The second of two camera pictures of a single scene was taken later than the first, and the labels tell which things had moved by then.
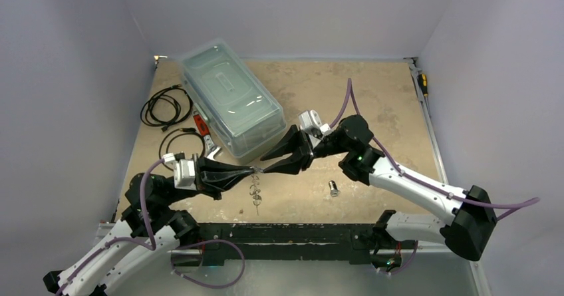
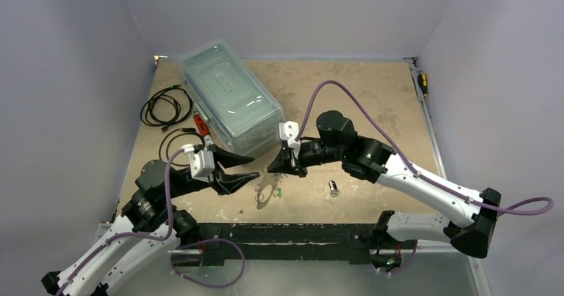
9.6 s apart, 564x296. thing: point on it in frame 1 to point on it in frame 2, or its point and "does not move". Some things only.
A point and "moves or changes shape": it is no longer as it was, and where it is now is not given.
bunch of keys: [255, 191] moves or changes shape
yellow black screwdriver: [423, 84] does not move
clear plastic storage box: [237, 110] does not move
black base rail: [286, 242] does not move
